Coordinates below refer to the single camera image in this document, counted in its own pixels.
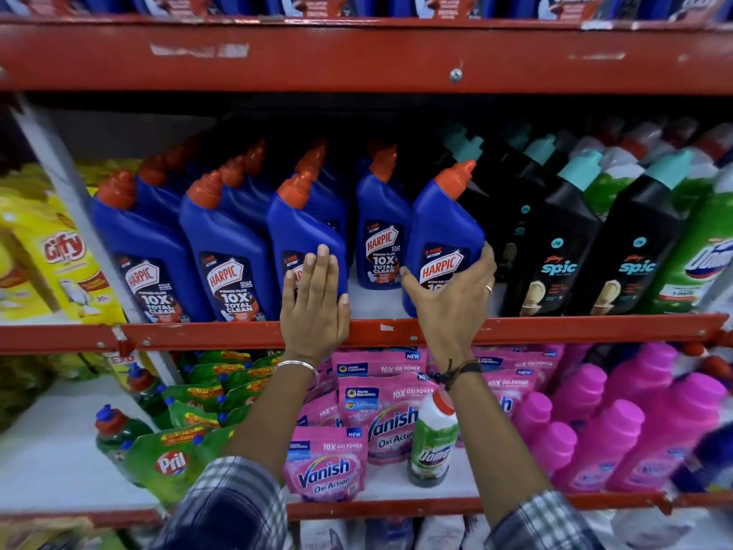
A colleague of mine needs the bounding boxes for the person's left hand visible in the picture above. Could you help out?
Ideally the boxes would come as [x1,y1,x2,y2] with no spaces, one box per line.
[280,244,352,366]

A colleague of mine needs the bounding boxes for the person's right hand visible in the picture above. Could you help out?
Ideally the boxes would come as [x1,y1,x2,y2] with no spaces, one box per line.
[399,241,498,368]

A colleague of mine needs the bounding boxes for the blue toilet cleaner bottle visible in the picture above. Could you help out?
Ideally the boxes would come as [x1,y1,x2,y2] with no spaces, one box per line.
[401,159,488,319]
[266,170,349,322]

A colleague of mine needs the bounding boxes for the person's left forearm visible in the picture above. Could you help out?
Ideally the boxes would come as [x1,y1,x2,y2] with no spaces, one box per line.
[224,361,320,470]

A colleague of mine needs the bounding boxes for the person's right forearm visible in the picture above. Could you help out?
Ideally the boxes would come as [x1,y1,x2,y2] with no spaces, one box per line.
[438,363,552,527]

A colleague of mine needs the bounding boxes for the silver bangle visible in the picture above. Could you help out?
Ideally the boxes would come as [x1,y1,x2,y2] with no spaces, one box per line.
[274,359,320,390]

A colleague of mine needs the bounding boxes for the row of blue orange-capped bottles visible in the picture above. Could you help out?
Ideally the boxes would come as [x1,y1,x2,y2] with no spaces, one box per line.
[90,137,414,325]

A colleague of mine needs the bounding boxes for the black thread wristband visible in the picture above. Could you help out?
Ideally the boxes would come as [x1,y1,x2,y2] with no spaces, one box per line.
[438,359,483,391]

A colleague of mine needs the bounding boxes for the stack of pink pouches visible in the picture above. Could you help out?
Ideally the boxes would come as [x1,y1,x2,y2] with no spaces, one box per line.
[283,346,566,504]

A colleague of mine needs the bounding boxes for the white green cleaner bottle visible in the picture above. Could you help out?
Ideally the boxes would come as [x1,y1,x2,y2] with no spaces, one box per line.
[407,388,460,489]

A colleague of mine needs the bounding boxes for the red metal shelf beam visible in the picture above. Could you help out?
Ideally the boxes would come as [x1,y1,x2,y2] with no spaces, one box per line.
[0,313,733,357]
[0,490,733,531]
[0,16,733,96]

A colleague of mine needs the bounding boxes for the row of black teal-capped bottles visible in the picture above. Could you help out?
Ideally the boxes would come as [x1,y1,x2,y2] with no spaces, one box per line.
[441,123,697,319]

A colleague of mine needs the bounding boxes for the green dishwash bottle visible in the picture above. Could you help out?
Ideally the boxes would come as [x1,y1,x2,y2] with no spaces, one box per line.
[94,403,152,471]
[126,363,168,427]

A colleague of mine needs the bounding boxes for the stack of green refill pouches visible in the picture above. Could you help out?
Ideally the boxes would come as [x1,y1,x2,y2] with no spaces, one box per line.
[122,349,285,508]

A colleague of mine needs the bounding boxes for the row of white purple packets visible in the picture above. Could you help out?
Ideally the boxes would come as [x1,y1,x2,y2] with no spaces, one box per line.
[298,514,492,550]

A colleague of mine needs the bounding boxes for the plaid left shirt sleeve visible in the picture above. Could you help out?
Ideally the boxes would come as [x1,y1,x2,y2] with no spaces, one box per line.
[150,456,288,550]

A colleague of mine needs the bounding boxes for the plaid shirt sleeve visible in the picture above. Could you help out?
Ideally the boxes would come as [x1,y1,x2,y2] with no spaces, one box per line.
[150,456,288,550]
[484,490,606,550]

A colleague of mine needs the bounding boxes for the grey metal shelf upright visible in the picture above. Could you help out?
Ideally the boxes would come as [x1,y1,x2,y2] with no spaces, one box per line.
[10,96,185,387]

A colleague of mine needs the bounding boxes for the stack of yellow pouches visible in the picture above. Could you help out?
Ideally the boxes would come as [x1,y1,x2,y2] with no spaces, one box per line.
[0,159,141,327]

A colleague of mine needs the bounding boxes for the row of pink bottles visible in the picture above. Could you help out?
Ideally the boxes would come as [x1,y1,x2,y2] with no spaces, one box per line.
[511,341,729,494]

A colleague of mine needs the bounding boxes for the plaid right shirt sleeve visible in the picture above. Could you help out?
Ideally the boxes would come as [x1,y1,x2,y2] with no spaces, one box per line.
[484,490,606,550]

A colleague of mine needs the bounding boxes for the row of green red-capped bottles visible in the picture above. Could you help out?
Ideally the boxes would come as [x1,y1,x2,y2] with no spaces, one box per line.
[573,117,733,317]

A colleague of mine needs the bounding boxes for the dark blue bottle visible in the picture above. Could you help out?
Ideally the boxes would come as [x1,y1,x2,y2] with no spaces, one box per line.
[669,422,733,494]

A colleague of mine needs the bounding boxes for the white plastic bottle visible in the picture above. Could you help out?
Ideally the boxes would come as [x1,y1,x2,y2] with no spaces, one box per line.
[609,505,698,550]

